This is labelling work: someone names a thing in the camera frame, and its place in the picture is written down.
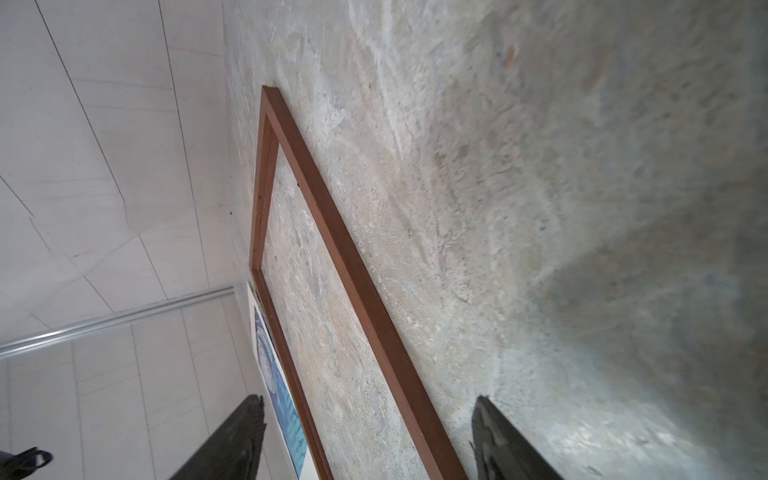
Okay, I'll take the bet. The brown wooden picture frame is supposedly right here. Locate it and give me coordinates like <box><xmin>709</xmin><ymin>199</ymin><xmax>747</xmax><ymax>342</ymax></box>
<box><xmin>249</xmin><ymin>86</ymin><xmax>466</xmax><ymax>479</ymax></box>

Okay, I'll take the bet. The blue poster photo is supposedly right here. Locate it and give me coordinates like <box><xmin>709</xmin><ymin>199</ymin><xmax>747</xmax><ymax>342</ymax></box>
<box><xmin>253</xmin><ymin>306</ymin><xmax>308</xmax><ymax>479</ymax></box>

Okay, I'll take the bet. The left corner aluminium post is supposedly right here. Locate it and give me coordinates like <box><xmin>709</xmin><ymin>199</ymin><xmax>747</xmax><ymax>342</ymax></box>
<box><xmin>1</xmin><ymin>284</ymin><xmax>235</xmax><ymax>360</ymax></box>

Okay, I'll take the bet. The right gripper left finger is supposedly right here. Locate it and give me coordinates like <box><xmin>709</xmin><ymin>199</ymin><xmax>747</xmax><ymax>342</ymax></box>
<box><xmin>171</xmin><ymin>395</ymin><xmax>266</xmax><ymax>480</ymax></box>

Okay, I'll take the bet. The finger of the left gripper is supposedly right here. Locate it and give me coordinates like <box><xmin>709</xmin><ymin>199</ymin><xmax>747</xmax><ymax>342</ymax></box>
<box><xmin>0</xmin><ymin>447</ymin><xmax>54</xmax><ymax>480</ymax></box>

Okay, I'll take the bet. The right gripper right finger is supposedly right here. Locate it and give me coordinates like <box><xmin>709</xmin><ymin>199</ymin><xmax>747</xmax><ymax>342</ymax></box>
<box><xmin>471</xmin><ymin>396</ymin><xmax>563</xmax><ymax>480</ymax></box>

